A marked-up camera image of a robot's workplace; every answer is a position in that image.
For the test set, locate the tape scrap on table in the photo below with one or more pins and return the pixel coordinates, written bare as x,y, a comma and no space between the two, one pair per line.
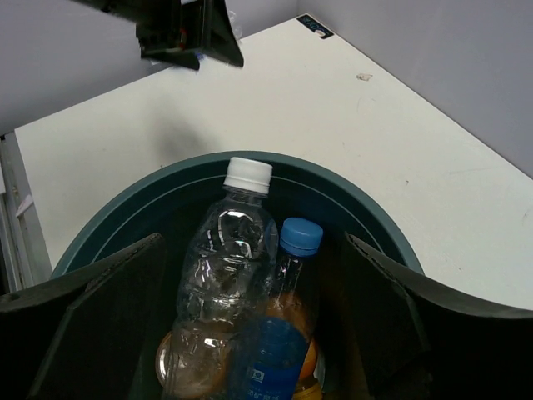
364,77

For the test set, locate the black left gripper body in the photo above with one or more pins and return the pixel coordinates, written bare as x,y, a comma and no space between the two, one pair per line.
158,29

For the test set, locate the blue label water bottle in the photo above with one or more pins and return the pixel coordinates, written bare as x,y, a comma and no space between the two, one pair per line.
268,363

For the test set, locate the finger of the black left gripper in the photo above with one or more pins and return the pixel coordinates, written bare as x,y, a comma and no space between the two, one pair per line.
223,45

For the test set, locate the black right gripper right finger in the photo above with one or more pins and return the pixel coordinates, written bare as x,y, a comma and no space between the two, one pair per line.
420,339

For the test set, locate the left blue table sticker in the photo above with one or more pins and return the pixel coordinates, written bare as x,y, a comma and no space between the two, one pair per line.
316,27

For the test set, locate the orange bottle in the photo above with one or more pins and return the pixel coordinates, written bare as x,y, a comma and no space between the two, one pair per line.
195,362

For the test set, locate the crushed clear plastic bottle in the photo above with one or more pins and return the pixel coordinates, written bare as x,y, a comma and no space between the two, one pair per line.
228,268

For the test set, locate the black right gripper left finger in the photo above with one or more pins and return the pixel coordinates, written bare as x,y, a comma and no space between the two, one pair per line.
79,336

